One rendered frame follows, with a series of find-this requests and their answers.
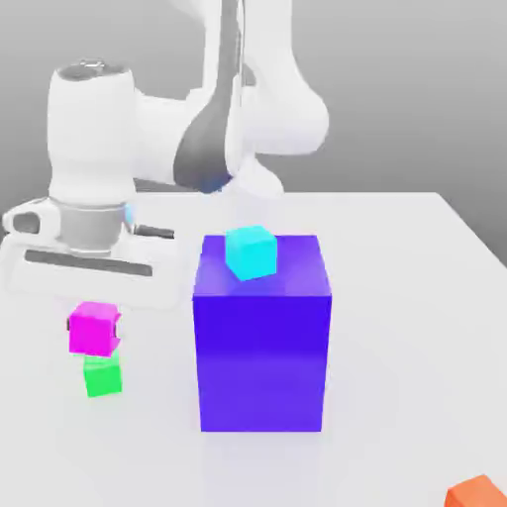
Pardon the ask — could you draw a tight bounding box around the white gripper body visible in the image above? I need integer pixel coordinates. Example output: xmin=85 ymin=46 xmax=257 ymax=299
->
xmin=0 ymin=232 xmax=187 ymax=311

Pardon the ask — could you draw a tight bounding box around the small magenta cube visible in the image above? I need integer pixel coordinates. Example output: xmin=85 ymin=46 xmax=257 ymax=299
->
xmin=67 ymin=301 xmax=122 ymax=358

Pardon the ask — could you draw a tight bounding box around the small green cube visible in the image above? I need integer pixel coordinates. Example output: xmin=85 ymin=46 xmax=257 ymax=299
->
xmin=82 ymin=351 xmax=124 ymax=398

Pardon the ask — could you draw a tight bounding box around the small cyan cube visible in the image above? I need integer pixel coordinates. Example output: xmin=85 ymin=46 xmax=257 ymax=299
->
xmin=224 ymin=225 xmax=278 ymax=282

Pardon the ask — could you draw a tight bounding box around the small orange cube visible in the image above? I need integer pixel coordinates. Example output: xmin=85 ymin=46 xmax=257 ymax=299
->
xmin=443 ymin=473 xmax=507 ymax=507

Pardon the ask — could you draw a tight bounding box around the large blue box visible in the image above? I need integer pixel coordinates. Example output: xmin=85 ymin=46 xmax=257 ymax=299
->
xmin=192 ymin=234 xmax=333 ymax=434

